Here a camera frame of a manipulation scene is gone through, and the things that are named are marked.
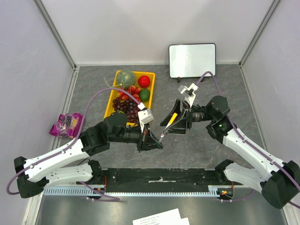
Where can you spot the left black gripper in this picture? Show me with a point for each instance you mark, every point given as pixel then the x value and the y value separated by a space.
pixel 151 142

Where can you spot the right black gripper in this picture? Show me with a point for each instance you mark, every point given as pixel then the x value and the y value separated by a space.
pixel 186 118

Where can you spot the white whiteboard marker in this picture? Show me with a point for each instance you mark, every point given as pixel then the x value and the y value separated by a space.
pixel 163 133

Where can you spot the yellow marker cap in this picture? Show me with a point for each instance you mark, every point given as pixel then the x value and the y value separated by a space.
pixel 172 119

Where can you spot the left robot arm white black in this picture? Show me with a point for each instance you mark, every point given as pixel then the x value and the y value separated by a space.
pixel 37 174

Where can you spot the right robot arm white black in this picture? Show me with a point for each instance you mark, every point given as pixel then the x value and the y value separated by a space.
pixel 276 180

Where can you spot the yellow plastic tray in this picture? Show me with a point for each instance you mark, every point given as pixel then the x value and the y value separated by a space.
pixel 113 94

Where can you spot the dark red grapes bunch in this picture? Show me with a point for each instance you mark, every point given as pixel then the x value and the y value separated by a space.
pixel 128 107

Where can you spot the green mango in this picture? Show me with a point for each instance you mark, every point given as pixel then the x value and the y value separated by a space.
pixel 144 95

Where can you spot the red apple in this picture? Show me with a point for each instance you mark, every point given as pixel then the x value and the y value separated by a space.
pixel 144 81

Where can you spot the red strawberries bunch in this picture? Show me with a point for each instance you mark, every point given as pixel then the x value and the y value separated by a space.
pixel 132 90

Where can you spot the green netted melon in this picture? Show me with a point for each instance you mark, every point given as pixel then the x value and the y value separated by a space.
pixel 125 78

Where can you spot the white paper sheets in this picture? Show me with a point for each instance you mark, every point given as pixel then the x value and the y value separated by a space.
pixel 171 217

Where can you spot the purple snack bag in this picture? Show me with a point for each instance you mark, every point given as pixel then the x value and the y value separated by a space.
pixel 67 125

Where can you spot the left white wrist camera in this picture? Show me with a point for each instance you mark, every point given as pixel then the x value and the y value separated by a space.
pixel 145 115

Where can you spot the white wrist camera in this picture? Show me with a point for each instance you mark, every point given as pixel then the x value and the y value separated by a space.
pixel 145 115
pixel 188 93

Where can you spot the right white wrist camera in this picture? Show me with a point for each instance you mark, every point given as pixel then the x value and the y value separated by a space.
pixel 188 93

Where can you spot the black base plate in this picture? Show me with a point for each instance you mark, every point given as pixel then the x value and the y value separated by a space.
pixel 159 179

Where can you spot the small whiteboard black frame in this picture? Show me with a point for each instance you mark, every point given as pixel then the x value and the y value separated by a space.
pixel 192 60

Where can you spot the white slotted cable duct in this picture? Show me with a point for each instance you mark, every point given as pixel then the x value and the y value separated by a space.
pixel 84 191

